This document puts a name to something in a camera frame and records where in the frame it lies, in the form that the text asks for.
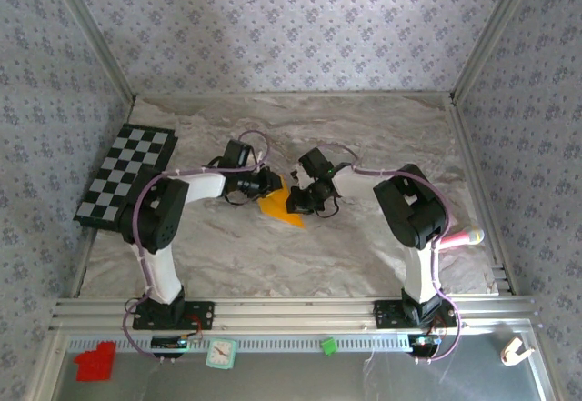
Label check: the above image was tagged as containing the orange paper sheet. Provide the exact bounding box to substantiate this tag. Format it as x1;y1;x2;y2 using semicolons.
255;174;306;229

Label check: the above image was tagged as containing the teal square clock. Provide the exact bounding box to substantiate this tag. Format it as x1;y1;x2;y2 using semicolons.
205;336;238;370

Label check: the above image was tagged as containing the black grey checkerboard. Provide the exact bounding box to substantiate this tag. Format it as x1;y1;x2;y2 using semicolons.
73;122;179;229

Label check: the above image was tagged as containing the pink toy microphone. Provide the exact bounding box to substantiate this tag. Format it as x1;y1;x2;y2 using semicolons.
438;227;486;250

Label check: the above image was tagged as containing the grey metal panel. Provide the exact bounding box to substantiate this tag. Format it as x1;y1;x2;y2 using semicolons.
34;327;560;401

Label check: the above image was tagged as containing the left small circuit board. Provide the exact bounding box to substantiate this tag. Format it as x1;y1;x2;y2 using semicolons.
151;335;190;352

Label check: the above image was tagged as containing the small circuit board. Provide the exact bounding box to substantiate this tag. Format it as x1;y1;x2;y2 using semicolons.
408;333;442;352
151;335;190;352

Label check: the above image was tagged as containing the right small circuit board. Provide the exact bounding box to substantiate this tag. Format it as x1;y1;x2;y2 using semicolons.
408;333;442;352

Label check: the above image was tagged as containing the red toy brick block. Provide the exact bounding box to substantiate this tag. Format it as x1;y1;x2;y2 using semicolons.
72;342;115;383

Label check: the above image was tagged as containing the white plastic hook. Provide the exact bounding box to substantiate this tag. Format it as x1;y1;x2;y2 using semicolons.
499;336;537;366

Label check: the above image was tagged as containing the aluminium mounting rail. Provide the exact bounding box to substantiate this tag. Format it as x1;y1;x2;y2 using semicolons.
49;296;537;333

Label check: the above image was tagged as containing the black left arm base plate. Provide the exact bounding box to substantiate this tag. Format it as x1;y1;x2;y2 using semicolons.
132;300;215;331

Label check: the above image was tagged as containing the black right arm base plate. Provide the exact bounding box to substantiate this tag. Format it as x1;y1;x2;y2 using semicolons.
373;299;457;329

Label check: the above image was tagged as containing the grey slotted cable duct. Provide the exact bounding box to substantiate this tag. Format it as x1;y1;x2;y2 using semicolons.
65;335;413;355

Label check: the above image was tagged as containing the aluminium side rail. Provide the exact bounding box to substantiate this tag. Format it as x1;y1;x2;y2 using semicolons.
70;98;137;300
445;98;519;296

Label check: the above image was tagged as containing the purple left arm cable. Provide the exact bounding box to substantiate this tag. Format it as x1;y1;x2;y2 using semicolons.
121;128;270;365

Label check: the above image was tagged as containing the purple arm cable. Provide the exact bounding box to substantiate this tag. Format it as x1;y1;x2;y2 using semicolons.
121;128;270;365
297;143;463;365

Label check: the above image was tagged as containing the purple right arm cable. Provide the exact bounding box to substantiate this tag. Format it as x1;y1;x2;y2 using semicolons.
297;143;463;365

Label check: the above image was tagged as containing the aluminium corner post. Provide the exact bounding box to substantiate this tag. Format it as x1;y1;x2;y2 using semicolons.
47;0;137;105
449;0;545;105

